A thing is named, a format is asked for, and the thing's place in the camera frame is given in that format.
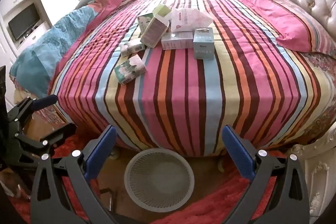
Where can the grey plastic mesh basket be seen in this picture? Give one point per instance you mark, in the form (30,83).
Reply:
(158,179)

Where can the black television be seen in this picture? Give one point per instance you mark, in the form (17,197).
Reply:
(23,20)

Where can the green tissue pack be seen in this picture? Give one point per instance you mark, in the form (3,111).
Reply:
(130,69)

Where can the ornate white nightstand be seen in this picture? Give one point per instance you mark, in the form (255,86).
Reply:
(319,176)

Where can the light green square box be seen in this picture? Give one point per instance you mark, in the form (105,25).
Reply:
(162,10)

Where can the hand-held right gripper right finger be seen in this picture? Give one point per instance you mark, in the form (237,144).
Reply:
(236,150)

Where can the white and green carton box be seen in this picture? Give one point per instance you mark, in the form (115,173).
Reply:
(143,23)

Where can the small white tissue pack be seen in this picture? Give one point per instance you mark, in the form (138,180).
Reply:
(132,47)

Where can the red shaggy rug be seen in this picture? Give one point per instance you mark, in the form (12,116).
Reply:
(215,203)

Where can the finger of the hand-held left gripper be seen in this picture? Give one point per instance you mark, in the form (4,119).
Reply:
(46,101)
(61,132)

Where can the grey-blue carton box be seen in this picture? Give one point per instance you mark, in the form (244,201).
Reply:
(203,45)

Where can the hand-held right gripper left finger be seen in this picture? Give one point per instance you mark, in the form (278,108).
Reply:
(103,148)

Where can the large pink pillow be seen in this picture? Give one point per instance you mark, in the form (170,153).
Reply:
(275,19)

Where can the white plastic bag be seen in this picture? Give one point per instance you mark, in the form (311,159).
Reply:
(189,19)

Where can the tall green carton box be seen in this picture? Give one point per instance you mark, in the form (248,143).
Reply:
(153,32)

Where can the pink striped quilt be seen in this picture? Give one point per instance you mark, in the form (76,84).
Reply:
(115,1)

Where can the striped bedspread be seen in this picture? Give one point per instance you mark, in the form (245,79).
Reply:
(183,98)

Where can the long white carton box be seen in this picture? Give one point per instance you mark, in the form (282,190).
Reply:
(176,40)

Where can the blue patterned quilt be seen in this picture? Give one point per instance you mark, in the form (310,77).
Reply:
(52,45)

